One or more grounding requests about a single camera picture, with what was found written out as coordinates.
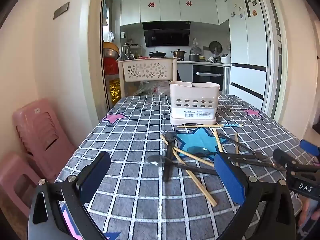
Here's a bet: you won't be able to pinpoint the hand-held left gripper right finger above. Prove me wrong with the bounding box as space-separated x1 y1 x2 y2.
213 153 297 240

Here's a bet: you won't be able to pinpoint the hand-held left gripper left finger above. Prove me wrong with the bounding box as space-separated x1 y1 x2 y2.
28 151 111 240

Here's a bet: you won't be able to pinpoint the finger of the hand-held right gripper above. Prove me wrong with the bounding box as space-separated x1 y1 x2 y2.
272 148 320 173
299 139 320 157

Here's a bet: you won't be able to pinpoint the plain bamboo chopstick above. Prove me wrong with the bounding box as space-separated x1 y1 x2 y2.
234 132 239 167
161 134 217 207
173 147 216 167

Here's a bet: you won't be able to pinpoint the black spoon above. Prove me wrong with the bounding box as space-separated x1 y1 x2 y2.
147 154 219 176
162 130 178 182
187 146 285 172
218 133 269 162

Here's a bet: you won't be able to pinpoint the beige plastic utensil holder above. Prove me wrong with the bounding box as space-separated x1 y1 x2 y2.
169 80 221 126

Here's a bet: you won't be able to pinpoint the person's right hand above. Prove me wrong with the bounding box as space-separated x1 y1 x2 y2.
300 198 320 222

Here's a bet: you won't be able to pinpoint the orange patterned bamboo chopstick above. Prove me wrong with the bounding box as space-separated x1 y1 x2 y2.
213 128 224 153

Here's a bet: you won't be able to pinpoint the grey checked star tablecloth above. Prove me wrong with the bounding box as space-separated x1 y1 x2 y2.
54 94 307 240

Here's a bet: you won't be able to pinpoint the blue dotted bamboo chopstick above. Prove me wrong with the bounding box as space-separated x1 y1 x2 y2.
177 123 243 128

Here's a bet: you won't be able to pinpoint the stack of pink plastic stools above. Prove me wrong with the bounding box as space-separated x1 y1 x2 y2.
12 99 76 182

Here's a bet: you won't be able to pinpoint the pink plastic stool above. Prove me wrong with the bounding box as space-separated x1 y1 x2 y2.
0 152 42 218

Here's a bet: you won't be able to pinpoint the gold foil package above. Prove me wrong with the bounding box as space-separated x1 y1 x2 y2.
109 80 121 103

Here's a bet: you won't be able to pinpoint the black built-in oven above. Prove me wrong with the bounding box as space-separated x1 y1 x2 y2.
192 64 224 93

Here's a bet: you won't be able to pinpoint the clear plastic bag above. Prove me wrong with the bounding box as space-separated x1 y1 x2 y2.
136 80 172 96

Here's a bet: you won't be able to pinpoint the red plastic container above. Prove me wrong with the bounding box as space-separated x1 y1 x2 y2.
104 57 119 75

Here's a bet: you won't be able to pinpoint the white refrigerator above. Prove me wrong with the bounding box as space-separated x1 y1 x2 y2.
228 0 270 110

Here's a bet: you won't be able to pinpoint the beige plastic storage cart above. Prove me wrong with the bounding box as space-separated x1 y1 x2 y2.
118 57 178 98

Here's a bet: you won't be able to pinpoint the metal basin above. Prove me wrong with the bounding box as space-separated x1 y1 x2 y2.
103 48 120 58

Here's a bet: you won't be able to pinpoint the hanging pan lid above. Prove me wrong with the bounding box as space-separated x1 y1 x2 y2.
209 41 223 54

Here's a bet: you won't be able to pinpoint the dark cooking pot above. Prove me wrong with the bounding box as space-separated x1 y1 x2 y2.
171 49 187 59

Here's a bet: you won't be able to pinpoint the black range hood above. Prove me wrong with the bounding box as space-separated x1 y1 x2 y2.
142 21 192 47

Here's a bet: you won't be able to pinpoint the white upper kitchen cabinets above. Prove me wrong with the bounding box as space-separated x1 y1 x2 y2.
121 0 229 26

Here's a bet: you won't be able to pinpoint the grey wall plate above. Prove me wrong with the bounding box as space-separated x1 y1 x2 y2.
53 2 70 20

